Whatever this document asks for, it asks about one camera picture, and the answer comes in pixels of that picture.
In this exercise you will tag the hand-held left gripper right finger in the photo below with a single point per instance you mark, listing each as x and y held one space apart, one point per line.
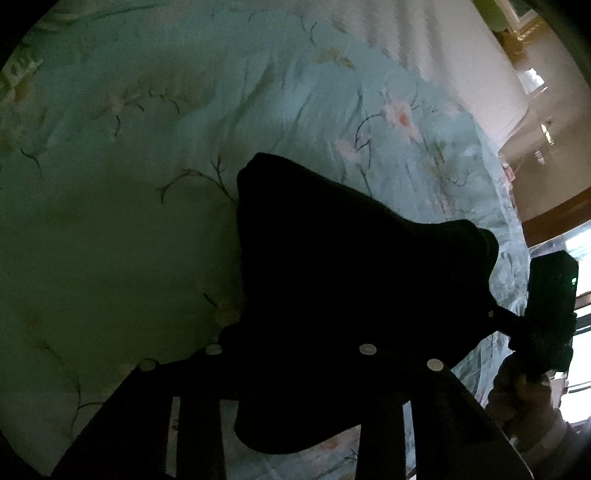
375 365

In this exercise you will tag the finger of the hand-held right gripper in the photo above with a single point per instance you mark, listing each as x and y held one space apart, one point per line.
503 321

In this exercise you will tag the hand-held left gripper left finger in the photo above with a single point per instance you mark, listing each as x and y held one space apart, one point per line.
207 371

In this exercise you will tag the black pants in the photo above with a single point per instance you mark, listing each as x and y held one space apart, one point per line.
351 286

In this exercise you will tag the person's right forearm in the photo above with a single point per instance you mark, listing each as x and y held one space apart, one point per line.
558 445

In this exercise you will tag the person's right hand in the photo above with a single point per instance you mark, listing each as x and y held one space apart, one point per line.
521 401

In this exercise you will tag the window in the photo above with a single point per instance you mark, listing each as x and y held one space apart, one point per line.
579 240

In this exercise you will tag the teal floral bedsheet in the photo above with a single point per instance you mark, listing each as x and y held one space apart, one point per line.
138 184

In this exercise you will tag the white striped blanket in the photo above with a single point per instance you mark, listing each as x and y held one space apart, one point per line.
457 60

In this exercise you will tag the brown wooden window frame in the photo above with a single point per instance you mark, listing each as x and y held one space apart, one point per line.
558 214

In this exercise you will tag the gold ornate frame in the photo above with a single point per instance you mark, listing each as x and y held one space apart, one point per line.
519 27

